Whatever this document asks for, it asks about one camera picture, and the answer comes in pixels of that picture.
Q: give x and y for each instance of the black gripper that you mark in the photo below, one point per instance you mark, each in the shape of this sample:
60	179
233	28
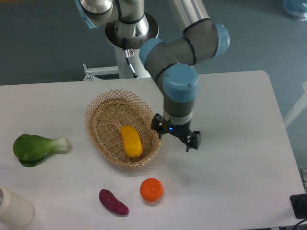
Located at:
192	139

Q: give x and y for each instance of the yellow mango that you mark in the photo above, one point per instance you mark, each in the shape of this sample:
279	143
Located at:
131	141

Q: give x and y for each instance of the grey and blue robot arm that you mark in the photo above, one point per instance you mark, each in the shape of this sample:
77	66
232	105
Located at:
169	65

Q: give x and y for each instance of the woven wicker basket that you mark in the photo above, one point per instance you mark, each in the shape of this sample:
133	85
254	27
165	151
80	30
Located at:
107	113

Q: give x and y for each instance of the orange tangerine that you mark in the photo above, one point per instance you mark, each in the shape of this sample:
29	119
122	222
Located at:
151	189

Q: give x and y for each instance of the purple sweet potato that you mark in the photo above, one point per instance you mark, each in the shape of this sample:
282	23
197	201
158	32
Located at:
111	203

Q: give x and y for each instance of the black device at edge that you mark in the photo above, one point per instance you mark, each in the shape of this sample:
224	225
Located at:
299	205

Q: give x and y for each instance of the green bok choy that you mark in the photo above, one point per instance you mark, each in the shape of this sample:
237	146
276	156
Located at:
32	149

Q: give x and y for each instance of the blue bag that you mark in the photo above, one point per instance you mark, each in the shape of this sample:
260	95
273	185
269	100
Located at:
296	9

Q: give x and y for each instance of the cream white bottle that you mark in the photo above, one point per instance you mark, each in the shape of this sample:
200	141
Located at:
15	210

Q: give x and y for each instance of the white frame bar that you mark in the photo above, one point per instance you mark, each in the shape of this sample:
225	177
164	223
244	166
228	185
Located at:
297	108

